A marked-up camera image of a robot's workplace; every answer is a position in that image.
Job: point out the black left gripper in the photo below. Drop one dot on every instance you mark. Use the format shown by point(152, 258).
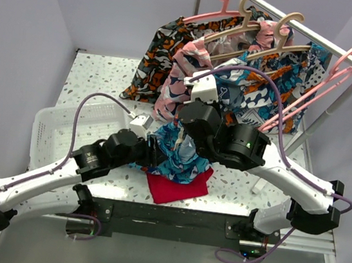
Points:
point(153, 155)

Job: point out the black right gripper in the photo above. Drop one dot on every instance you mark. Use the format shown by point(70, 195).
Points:
point(218, 107)

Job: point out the blue shark print shorts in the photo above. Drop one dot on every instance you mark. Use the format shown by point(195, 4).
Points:
point(182, 164)

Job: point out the pink hanger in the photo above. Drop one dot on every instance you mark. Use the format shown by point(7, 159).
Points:
point(335, 78)
point(223, 12)

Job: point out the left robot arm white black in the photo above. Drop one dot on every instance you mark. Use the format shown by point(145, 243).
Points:
point(84, 164)

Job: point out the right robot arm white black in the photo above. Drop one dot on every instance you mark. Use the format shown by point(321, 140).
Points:
point(309, 207)

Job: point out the black orange camo shorts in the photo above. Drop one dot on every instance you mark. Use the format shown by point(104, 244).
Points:
point(157, 62)

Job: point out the beige hanger middle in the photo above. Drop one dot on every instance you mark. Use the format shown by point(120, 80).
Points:
point(250, 18)

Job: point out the beige hanger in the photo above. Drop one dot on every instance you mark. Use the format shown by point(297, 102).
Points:
point(273, 38)
point(250, 18)

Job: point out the beige hanger front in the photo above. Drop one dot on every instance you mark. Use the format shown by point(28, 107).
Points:
point(273, 38)

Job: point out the red folded cloth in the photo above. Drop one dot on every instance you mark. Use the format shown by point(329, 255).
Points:
point(166, 191)

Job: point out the white plastic basket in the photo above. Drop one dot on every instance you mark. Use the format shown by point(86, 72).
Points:
point(52, 130)

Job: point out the silver clothes rack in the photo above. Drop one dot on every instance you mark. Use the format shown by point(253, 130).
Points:
point(330, 68)

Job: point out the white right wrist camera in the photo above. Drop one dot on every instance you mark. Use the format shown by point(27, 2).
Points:
point(203, 88)

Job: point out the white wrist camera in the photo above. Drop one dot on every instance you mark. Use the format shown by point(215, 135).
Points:
point(140, 125)
point(203, 88)

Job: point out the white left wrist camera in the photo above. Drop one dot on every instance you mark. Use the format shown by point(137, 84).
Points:
point(140, 125)

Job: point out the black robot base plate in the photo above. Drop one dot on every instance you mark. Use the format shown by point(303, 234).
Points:
point(176, 224)

